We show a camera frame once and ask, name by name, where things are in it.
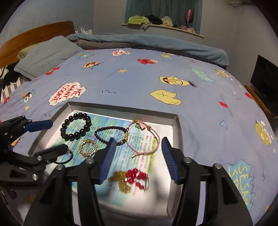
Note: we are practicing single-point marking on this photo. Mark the blue cartoon bed sheet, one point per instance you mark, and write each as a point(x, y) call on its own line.
point(220, 122)

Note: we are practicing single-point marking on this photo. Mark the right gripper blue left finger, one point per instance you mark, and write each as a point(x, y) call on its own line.
point(53, 203)

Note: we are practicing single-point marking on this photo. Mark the printed green blue paper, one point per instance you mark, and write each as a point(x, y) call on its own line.
point(73, 132)

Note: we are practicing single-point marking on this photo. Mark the black tv monitor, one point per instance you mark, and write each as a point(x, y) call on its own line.
point(264, 79)

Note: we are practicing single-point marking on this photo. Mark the wooden headboard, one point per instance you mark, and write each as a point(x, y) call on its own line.
point(11, 48)

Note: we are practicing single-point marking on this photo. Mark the grey blue pillow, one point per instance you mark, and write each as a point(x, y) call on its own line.
point(46, 56)

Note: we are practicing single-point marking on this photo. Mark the green cloth on sill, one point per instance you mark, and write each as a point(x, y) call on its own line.
point(137, 20)

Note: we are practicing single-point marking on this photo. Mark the black cloth on sill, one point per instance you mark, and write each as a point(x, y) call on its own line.
point(154, 20)

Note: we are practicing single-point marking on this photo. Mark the grey shallow tray box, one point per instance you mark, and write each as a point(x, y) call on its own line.
point(141, 152)

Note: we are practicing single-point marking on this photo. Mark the beige cloth on sill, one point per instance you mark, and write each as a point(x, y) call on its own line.
point(166, 20)

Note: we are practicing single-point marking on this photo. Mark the teal folded blanket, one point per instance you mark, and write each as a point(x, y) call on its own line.
point(213, 55)

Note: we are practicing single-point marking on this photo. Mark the pink wine glass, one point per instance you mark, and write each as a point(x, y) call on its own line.
point(189, 15)

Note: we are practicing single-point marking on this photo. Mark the teal window curtain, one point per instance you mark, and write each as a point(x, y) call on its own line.
point(176, 10)

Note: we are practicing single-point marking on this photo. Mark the striped black white cloth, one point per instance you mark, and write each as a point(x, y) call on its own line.
point(10, 81)

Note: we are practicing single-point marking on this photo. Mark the wooden window sill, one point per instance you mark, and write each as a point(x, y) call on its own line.
point(165, 28)

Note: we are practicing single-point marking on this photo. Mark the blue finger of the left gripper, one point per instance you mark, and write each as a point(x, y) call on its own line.
point(51, 154)
point(38, 125)

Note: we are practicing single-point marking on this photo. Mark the wooden tv stand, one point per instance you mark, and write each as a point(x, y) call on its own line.
point(258, 101)

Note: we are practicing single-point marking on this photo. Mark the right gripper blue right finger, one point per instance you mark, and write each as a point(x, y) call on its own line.
point(223, 203)

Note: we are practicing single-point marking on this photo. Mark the red bead gold chain jewelry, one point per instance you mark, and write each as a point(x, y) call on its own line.
point(129, 178)

